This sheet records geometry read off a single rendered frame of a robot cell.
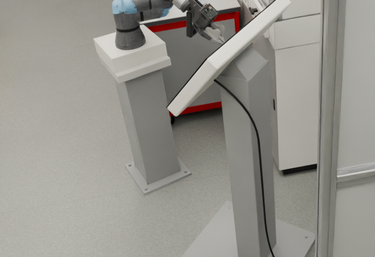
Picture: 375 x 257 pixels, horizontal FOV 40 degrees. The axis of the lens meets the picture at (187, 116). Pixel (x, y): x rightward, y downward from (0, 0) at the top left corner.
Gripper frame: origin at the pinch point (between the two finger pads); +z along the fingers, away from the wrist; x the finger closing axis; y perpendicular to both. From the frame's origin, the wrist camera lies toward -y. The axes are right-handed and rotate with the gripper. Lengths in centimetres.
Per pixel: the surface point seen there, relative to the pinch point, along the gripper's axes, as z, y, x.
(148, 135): 1, -89, 7
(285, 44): 18.3, -11.9, 42.9
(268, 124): 35.2, -6.0, -7.3
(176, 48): -26, -82, 61
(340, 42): 26, 73, -55
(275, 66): 22, -23, 40
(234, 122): 25.2, -4.8, -20.6
